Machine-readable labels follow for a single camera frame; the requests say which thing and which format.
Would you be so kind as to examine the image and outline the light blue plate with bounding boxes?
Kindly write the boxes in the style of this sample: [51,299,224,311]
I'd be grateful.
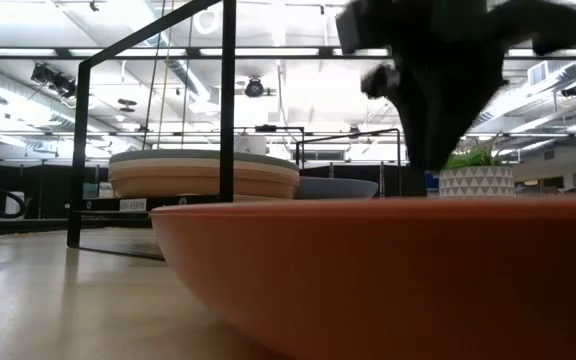
[293,176,380,201]

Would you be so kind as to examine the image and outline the orange plate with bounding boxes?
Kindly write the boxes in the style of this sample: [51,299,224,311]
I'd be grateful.
[149,195,576,360]

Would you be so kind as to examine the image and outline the black ceiling spotlight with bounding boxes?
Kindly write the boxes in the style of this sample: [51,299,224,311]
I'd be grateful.
[29,61,78,100]
[244,76,266,99]

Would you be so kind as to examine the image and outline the succulent in white patterned pot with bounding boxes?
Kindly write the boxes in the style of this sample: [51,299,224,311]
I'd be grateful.
[438,134,516,199]

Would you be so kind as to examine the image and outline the grey plate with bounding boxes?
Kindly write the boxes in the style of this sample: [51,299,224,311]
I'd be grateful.
[109,148,300,172]

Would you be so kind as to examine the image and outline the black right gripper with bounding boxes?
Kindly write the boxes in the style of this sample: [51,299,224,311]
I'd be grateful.
[335,0,512,172]

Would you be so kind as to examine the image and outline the tan plate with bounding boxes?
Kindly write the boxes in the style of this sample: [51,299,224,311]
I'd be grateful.
[109,173,301,200]

